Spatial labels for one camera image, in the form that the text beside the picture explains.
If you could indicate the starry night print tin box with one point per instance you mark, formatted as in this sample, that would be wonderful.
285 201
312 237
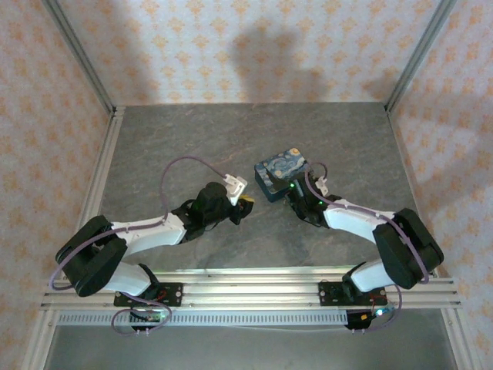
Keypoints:
281 165

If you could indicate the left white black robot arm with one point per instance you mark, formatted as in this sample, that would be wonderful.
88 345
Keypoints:
154 233

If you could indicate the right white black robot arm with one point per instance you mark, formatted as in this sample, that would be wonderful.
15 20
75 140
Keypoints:
350 221

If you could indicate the long aluminium mounting beam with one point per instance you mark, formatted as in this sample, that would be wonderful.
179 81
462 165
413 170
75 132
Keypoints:
250 293

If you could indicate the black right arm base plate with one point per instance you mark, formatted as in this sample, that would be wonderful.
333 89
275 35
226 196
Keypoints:
329 293

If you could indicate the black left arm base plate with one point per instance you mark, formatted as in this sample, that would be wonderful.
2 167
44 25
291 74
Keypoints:
173 294

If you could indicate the aluminium table side rail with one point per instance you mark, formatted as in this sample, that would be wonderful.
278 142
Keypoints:
100 173
414 192

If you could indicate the aluminium frame post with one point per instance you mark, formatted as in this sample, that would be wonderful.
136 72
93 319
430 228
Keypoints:
420 58
79 58

